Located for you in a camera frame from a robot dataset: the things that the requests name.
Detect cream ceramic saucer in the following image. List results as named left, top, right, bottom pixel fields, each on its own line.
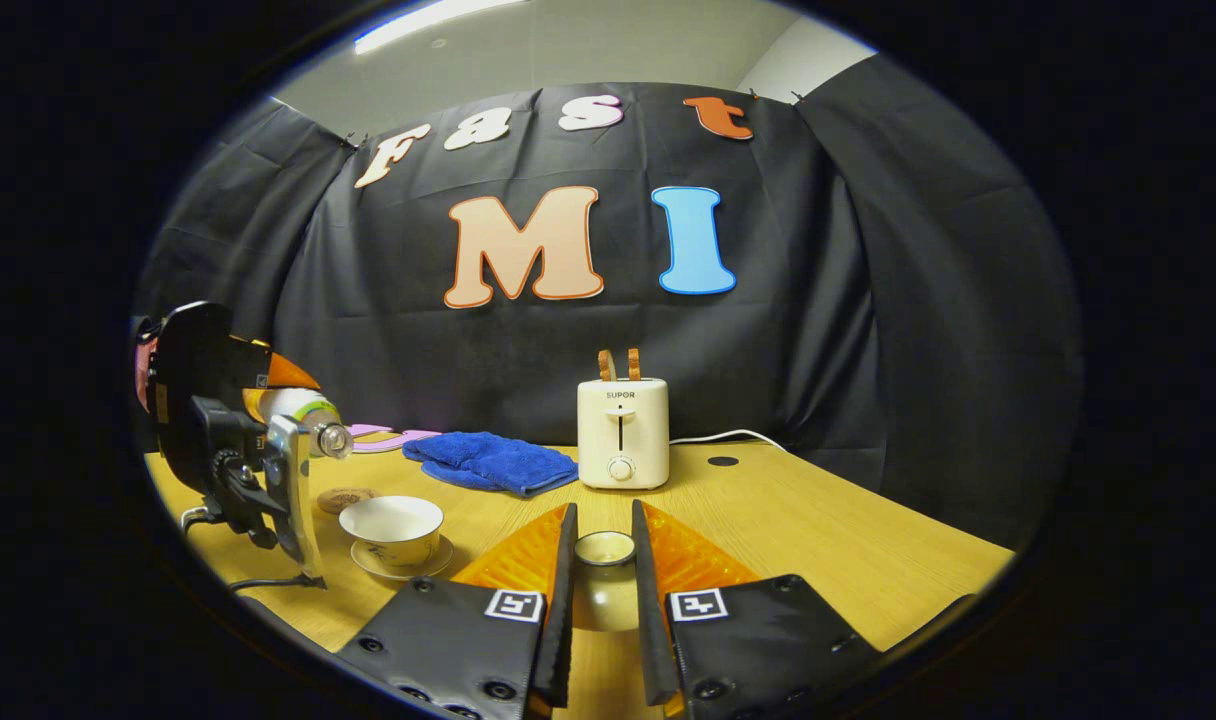
left=350, top=535, right=456, bottom=582

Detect cream ceramic teacup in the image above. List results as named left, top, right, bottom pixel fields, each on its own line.
left=339, top=496, right=445, bottom=569

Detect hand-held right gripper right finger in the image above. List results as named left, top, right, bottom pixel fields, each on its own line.
left=630, top=500, right=884, bottom=720

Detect white toaster cable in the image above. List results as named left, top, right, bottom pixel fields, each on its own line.
left=668, top=429, right=787, bottom=453

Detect blue towel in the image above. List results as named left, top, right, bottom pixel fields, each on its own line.
left=403, top=431, right=579, bottom=498

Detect black backdrop cloth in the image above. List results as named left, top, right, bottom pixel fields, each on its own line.
left=133, top=55, right=1082, bottom=546

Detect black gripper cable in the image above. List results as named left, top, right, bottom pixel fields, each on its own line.
left=180, top=505, right=327, bottom=592

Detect labelled plastic water bottle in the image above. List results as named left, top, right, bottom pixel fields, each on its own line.
left=243, top=385, right=355, bottom=460

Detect white toaster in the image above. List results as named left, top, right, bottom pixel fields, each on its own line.
left=577, top=378, right=671, bottom=491

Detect pink foam cutout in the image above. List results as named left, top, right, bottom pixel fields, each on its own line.
left=348, top=424, right=442, bottom=454

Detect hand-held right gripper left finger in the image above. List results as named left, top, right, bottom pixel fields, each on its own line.
left=336, top=502, right=579, bottom=720

